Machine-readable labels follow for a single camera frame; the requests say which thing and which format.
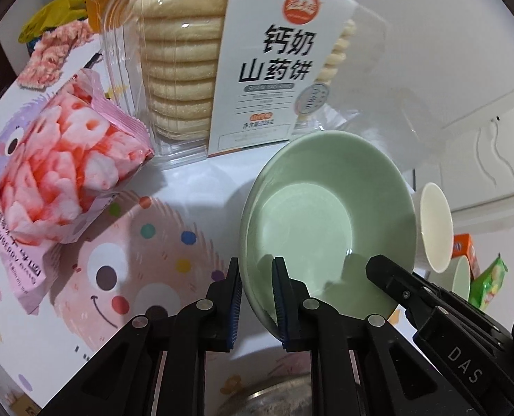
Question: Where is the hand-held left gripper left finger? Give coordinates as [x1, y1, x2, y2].
[36, 257, 245, 416]

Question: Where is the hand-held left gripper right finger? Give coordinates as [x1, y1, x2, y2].
[271, 257, 457, 416]

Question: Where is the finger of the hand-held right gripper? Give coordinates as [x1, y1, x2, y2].
[365, 254, 508, 344]

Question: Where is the steel bowl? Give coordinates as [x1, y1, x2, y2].
[240, 381, 313, 416]

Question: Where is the small pale green ribbed bowl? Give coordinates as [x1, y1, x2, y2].
[239, 131, 418, 342]

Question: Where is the green chips bag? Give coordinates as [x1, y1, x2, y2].
[469, 257, 509, 312]

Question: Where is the orange snack box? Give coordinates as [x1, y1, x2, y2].
[453, 233, 479, 282]

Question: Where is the cartoon printed tablecloth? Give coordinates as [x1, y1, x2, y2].
[0, 30, 418, 416]

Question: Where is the white door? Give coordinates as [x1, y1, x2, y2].
[413, 95, 514, 226]

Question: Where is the clear plastic biscuit box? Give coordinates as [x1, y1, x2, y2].
[86, 0, 392, 170]

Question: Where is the pink shredded snack bag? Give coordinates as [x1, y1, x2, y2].
[16, 21, 94, 89]

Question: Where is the orange liquid bottle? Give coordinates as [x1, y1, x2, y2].
[85, 0, 110, 33]

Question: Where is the yellow plastic bag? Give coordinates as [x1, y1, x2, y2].
[18, 0, 88, 44]

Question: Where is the pink ring snack bag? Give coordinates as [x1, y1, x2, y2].
[0, 69, 156, 317]

